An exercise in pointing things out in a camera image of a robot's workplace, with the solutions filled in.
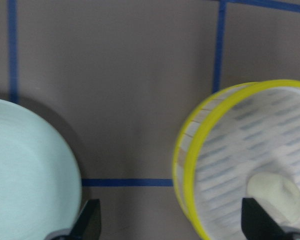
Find white steamed bun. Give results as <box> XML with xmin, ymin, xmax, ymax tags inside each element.
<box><xmin>246</xmin><ymin>172</ymin><xmax>300</xmax><ymax>224</ymax></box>

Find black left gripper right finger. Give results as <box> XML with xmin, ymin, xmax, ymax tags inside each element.
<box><xmin>241</xmin><ymin>197</ymin><xmax>285</xmax><ymax>240</ymax></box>

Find mint green plate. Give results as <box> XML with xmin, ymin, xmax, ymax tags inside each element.
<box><xmin>0</xmin><ymin>99</ymin><xmax>82</xmax><ymax>240</ymax></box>

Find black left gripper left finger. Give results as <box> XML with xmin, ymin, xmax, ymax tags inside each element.
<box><xmin>68</xmin><ymin>199</ymin><xmax>101</xmax><ymax>240</ymax></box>

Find yellow steamer bottom layer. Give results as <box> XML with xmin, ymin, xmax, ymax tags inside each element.
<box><xmin>172</xmin><ymin>79</ymin><xmax>300</xmax><ymax>240</ymax></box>

